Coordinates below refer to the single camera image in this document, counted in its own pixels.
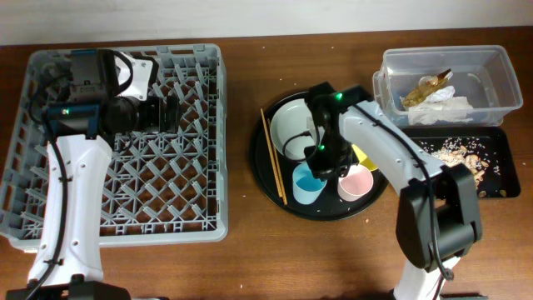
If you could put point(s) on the grey dishwasher rack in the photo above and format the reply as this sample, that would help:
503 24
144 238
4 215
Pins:
160 188

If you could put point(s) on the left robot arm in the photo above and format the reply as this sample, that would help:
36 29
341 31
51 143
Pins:
101 94

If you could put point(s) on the round black tray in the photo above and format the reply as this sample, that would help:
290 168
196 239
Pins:
329 206

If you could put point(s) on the clear plastic bin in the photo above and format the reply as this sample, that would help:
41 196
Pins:
483 73

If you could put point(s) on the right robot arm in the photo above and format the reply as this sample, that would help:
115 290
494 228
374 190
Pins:
438 219

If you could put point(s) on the grey plate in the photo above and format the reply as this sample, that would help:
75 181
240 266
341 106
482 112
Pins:
292 130

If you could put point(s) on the pink cup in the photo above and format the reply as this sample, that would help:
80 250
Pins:
357 183

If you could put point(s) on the blue cup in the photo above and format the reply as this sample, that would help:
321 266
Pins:
305 188

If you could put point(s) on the wooden chopstick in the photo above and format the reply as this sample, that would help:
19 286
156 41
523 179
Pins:
278 167
271 156

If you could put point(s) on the yellow bowl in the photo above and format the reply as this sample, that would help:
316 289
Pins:
362 159

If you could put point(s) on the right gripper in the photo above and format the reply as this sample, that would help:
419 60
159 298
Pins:
323 167

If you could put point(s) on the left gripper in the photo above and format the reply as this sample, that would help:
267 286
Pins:
158 122

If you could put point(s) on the food scraps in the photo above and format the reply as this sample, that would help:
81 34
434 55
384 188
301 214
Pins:
483 163

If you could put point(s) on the white tissue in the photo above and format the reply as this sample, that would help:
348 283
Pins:
440 106

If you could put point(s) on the black rectangular tray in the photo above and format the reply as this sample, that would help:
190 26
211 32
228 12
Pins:
496 138

